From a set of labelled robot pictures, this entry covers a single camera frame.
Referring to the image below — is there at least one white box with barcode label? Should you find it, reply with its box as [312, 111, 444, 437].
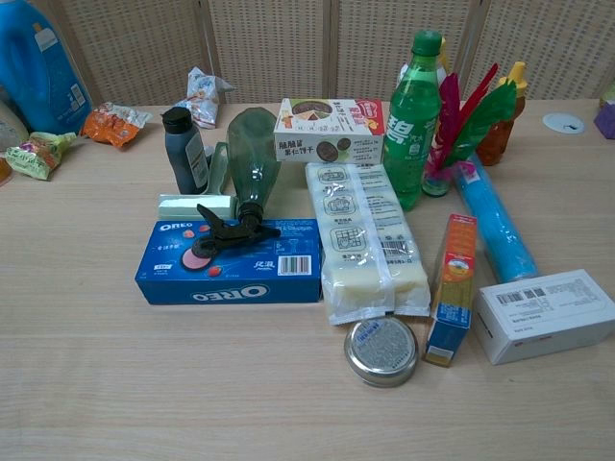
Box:
[474, 268, 615, 368]

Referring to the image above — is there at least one blue Oreo cookie box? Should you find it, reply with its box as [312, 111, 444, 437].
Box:
[134, 218, 325, 307]

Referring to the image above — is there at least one white biscuit box red corner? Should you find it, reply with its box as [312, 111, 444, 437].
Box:
[273, 97, 386, 166]

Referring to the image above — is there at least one orange and blue tall box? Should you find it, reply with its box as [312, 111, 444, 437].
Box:
[422, 212, 480, 369]

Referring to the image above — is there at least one purple object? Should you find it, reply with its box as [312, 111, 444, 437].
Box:
[593, 97, 615, 141]

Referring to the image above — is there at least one white sponge pack clear wrap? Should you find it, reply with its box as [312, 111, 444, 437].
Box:
[305, 161, 432, 328]

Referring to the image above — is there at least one green spray bottle black trigger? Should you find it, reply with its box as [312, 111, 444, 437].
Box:
[190, 107, 284, 261]

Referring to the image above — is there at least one round silver metal tin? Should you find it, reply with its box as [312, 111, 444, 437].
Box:
[342, 316, 420, 390]

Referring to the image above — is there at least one green Sprite soda bottle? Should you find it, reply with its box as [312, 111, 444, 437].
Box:
[381, 29, 445, 213]

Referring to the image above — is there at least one dark grey bottle black cap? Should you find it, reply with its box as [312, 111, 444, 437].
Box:
[160, 107, 211, 196]

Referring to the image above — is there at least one white crumpled snack bag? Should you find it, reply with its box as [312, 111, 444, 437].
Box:
[173, 66, 237, 130]

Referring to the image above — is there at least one wooden woven folding screen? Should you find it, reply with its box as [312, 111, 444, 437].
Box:
[28, 0, 615, 108]

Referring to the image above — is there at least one blue plastic wrap roll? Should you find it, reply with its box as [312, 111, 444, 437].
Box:
[453, 152, 543, 286]

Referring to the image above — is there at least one colourful feather shuttlecock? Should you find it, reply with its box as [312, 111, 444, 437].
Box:
[421, 62, 518, 200]

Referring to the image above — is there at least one amber bottle yellow cap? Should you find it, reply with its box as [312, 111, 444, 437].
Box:
[476, 61, 529, 168]

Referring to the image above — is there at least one orange snack packet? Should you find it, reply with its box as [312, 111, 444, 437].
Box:
[79, 101, 154, 148]

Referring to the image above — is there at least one white bottle yellow cap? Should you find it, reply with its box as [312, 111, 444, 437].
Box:
[397, 36, 455, 97]

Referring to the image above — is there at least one green yellow snack packet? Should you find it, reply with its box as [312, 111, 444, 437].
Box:
[4, 132, 78, 182]

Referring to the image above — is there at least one blue detergent jug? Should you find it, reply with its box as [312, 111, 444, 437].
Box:
[0, 0, 95, 136]

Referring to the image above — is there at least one beige plastic bottle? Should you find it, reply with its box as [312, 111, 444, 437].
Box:
[0, 85, 31, 153]

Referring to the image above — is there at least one grey round cable grommet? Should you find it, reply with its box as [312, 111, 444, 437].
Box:
[542, 111, 587, 135]

